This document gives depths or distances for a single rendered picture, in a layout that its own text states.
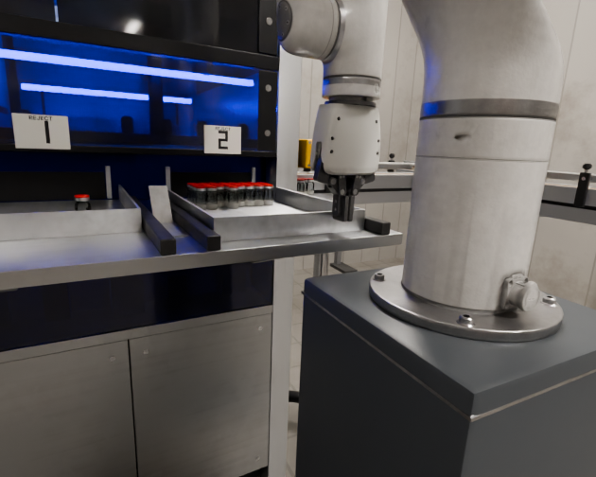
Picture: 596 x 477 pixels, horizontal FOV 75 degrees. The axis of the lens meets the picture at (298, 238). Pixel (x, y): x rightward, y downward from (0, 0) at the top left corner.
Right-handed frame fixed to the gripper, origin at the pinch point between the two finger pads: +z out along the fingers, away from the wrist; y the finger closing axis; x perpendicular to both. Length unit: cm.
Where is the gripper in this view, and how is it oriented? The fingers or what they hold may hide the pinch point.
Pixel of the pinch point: (342, 207)
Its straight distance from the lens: 61.0
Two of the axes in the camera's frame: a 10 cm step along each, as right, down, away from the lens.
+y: -8.8, 0.8, -4.8
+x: 4.8, 2.2, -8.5
